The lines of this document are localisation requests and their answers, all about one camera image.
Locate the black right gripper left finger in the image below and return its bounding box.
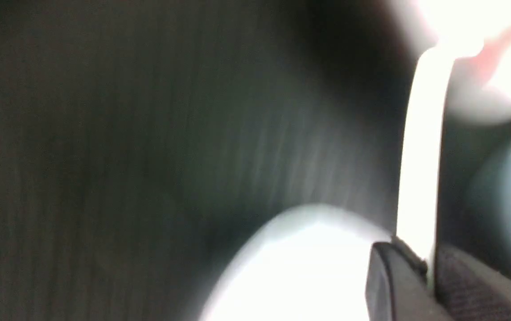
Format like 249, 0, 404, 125
364, 236, 452, 321

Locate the stack of white dishes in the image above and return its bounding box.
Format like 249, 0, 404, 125
200, 204, 390, 321

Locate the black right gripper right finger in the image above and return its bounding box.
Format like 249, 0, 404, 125
435, 246, 511, 321

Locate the large white dish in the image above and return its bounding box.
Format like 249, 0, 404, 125
396, 45, 457, 290

